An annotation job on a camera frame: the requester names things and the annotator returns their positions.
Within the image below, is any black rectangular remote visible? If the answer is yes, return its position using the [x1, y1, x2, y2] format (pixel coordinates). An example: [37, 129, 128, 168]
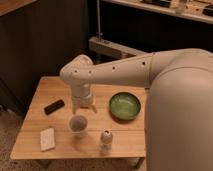
[44, 99, 65, 115]

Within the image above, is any metal vertical pole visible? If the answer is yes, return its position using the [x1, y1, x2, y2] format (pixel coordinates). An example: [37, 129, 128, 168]
[96, 0, 102, 41]

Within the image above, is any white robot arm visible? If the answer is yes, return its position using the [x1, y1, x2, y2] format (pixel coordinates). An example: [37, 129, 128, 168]
[60, 48, 213, 171]

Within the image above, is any wooden low table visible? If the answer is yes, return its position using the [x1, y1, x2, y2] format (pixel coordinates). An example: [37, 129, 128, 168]
[10, 77, 146, 160]

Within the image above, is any grey metal shelf beam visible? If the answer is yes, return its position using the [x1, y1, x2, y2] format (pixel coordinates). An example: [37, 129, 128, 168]
[89, 37, 144, 59]

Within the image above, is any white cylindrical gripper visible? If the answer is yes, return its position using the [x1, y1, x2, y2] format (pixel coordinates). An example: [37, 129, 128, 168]
[71, 84, 97, 115]

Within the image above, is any green ceramic bowl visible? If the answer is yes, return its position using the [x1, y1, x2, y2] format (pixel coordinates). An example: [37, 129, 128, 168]
[109, 92, 141, 121]

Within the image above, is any clear plastic cup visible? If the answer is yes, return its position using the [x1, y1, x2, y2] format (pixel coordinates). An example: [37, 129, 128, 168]
[69, 115, 88, 138]

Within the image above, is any small clear bottle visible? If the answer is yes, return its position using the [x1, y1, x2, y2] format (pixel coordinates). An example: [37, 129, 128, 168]
[100, 130, 113, 154]

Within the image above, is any upper wooden shelf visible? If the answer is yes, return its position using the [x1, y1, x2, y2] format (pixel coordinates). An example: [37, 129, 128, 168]
[104, 0, 213, 24]

